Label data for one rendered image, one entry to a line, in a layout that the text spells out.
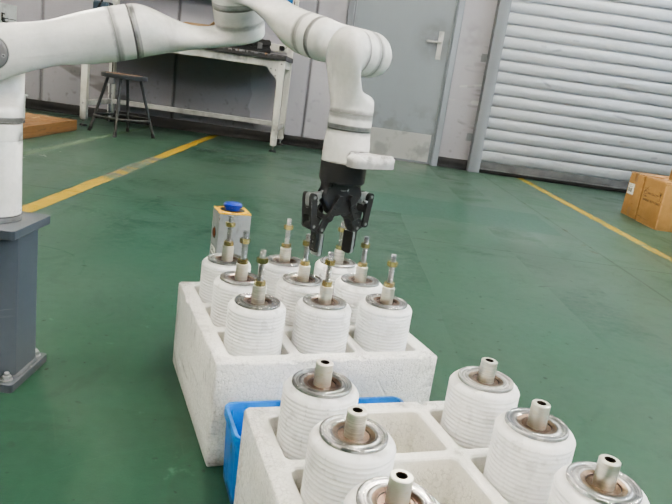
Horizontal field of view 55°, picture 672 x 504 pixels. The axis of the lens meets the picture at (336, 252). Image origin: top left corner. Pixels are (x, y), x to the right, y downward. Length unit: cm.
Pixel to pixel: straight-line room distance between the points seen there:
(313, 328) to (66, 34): 63
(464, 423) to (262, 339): 35
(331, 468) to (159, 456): 48
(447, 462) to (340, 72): 58
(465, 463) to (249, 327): 39
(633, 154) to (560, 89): 91
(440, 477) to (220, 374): 37
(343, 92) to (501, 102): 516
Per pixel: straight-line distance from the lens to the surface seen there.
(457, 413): 91
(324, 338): 109
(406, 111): 607
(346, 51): 101
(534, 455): 81
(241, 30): 125
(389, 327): 113
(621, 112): 650
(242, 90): 612
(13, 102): 126
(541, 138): 626
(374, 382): 113
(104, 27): 121
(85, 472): 110
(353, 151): 102
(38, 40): 121
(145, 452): 114
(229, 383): 104
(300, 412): 80
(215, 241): 144
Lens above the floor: 61
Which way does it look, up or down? 14 degrees down
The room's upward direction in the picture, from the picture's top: 8 degrees clockwise
